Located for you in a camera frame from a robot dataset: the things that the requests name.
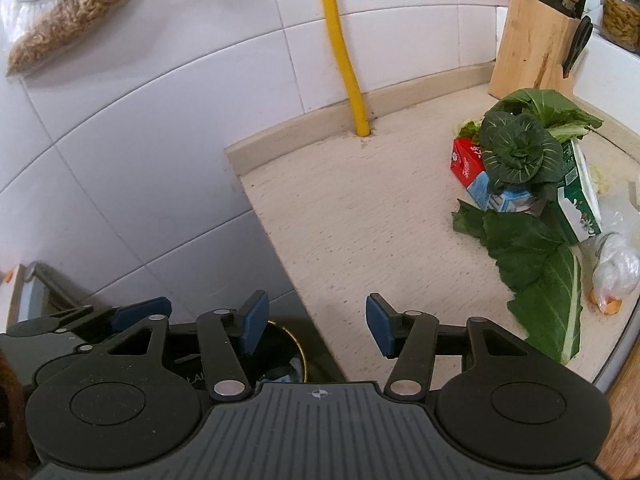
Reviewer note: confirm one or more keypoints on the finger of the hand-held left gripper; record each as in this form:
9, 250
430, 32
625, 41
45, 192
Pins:
140, 310

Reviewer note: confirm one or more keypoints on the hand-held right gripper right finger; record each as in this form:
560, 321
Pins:
380, 325

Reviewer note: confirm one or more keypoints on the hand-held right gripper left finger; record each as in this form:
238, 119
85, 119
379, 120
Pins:
252, 322

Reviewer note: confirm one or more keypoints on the black bin with gold rim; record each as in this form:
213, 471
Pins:
287, 355

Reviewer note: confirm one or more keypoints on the dark green vegetable leaf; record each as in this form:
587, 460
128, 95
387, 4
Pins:
515, 245

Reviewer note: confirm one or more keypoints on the green leaf with pale stem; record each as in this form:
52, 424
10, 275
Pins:
550, 310

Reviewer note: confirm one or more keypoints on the red and blue drink carton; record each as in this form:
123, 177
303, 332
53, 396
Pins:
467, 160

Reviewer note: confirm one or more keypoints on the dark green bok choy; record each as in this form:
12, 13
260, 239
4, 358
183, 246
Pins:
520, 155

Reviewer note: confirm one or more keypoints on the green and white milk carton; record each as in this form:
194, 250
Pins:
575, 205

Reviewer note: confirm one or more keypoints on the clear plastic bag with peel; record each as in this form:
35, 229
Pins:
615, 270

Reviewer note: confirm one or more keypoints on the green leafy vegetable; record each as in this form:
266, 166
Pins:
550, 110

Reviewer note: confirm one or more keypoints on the wooden cutting board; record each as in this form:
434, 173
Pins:
625, 420

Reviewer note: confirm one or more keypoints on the yellow pipe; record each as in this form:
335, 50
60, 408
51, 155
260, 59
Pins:
345, 60

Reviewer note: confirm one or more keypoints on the bag of dried brown food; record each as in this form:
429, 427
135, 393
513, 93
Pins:
75, 15

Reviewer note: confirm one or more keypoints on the wooden knife block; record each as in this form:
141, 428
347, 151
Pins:
530, 45

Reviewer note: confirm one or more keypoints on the black kitchen scissors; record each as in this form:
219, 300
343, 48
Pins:
577, 45

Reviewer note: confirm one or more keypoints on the glass jar of yellow pickles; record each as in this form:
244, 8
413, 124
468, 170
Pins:
620, 20

